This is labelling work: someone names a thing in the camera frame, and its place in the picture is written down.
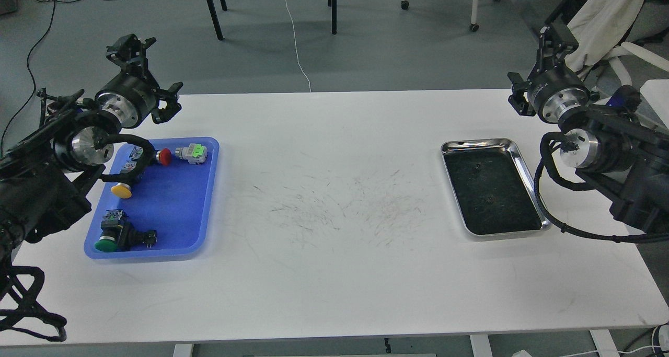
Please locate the white chair with cloth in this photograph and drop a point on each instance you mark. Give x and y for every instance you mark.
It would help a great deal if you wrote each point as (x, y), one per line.
(599, 27)

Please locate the green push button switch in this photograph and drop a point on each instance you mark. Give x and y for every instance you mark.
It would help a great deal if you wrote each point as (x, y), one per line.
(119, 234)

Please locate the red push button switch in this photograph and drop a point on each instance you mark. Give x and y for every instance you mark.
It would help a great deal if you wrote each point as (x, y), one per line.
(162, 157)

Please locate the silver metal tray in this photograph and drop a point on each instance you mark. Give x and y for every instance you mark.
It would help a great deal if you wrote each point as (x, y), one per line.
(505, 175)

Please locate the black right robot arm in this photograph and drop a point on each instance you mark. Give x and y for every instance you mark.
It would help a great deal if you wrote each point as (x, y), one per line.
(598, 147)

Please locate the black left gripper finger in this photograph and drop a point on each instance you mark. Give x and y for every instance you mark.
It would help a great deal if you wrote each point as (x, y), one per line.
(167, 103)
(129, 54)

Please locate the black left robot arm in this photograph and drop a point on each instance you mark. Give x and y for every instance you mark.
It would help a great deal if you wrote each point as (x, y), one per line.
(46, 176)

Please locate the grey green connector part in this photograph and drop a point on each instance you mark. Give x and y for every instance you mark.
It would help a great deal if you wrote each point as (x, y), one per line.
(194, 153)

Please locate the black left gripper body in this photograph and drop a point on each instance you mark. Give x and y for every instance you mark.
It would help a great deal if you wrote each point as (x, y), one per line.
(130, 98)

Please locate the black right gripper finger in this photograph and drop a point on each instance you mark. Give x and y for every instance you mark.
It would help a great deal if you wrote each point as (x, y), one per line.
(517, 99)
(555, 43)

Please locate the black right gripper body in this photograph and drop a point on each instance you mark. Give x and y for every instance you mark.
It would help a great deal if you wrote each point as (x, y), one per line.
(554, 91)

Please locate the blue plastic tray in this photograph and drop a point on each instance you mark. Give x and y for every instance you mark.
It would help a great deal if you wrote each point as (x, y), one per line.
(174, 200)

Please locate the yellow push button switch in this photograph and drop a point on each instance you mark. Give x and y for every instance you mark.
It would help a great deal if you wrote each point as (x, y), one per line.
(123, 189)

